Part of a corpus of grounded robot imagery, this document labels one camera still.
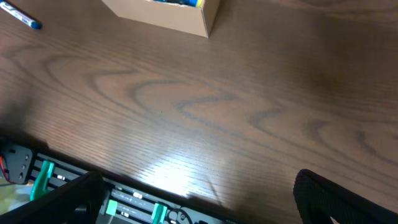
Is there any blue plastic case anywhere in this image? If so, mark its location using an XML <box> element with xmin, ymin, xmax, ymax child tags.
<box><xmin>155</xmin><ymin>0</ymin><xmax>201</xmax><ymax>7</ymax></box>

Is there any right green clamp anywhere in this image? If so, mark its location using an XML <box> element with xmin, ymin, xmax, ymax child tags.
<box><xmin>151</xmin><ymin>203</ymin><xmax>168</xmax><ymax>224</ymax></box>

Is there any left green clamp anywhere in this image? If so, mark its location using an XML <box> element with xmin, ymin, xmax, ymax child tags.
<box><xmin>30</xmin><ymin>161</ymin><xmax>55</xmax><ymax>201</ymax></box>

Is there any green clamp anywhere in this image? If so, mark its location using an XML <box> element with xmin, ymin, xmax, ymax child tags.
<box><xmin>30</xmin><ymin>161</ymin><xmax>55</xmax><ymax>201</ymax></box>
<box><xmin>151</xmin><ymin>203</ymin><xmax>168</xmax><ymax>224</ymax></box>

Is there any blue and white marker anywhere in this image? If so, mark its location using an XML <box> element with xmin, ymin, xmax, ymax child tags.
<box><xmin>1</xmin><ymin>0</ymin><xmax>42</xmax><ymax>30</ymax></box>

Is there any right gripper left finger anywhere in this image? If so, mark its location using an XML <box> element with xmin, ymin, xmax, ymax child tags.
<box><xmin>1</xmin><ymin>171</ymin><xmax>105</xmax><ymax>224</ymax></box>

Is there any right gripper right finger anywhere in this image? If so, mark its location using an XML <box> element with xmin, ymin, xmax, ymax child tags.
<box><xmin>293</xmin><ymin>169</ymin><xmax>397</xmax><ymax>224</ymax></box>

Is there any brown cardboard box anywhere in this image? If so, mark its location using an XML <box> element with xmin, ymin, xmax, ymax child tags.
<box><xmin>103</xmin><ymin>0</ymin><xmax>220</xmax><ymax>38</ymax></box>

